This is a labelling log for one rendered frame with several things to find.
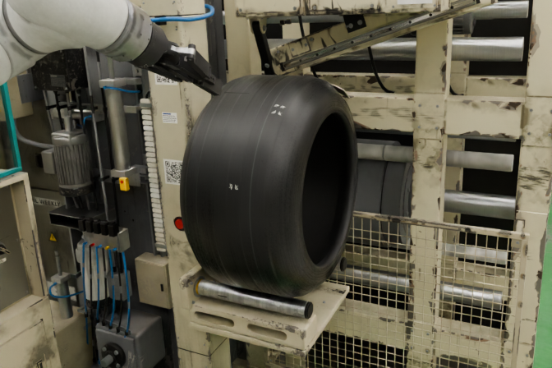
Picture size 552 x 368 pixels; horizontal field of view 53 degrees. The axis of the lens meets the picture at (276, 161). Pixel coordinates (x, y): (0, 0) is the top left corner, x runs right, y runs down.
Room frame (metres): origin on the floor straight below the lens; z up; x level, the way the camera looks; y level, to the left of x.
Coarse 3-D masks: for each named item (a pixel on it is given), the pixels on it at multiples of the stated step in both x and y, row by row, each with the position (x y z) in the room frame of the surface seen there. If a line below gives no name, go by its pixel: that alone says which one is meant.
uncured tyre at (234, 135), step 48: (240, 96) 1.35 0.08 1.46; (288, 96) 1.31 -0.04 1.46; (336, 96) 1.45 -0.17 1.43; (192, 144) 1.29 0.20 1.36; (240, 144) 1.23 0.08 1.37; (288, 144) 1.22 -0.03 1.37; (336, 144) 1.68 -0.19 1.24; (192, 192) 1.24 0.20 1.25; (240, 192) 1.18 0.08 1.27; (288, 192) 1.17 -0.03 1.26; (336, 192) 1.66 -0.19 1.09; (192, 240) 1.25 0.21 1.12; (240, 240) 1.18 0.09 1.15; (288, 240) 1.17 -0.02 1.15; (336, 240) 1.48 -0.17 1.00; (288, 288) 1.22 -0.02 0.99
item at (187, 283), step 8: (192, 272) 1.42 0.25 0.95; (200, 272) 1.44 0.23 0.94; (184, 280) 1.38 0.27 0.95; (192, 280) 1.40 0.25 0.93; (216, 280) 1.51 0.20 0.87; (184, 288) 1.38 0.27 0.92; (192, 288) 1.40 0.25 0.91; (184, 296) 1.38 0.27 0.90; (192, 296) 1.39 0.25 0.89; (200, 296) 1.42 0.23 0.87; (184, 304) 1.38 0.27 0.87
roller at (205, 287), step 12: (204, 288) 1.39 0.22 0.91; (216, 288) 1.38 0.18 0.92; (228, 288) 1.37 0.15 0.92; (240, 288) 1.36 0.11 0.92; (228, 300) 1.36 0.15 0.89; (240, 300) 1.34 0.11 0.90; (252, 300) 1.32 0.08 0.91; (264, 300) 1.31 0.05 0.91; (276, 300) 1.30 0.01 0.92; (288, 300) 1.29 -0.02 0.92; (300, 300) 1.29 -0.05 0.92; (288, 312) 1.28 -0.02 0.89; (300, 312) 1.26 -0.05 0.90; (312, 312) 1.28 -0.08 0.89
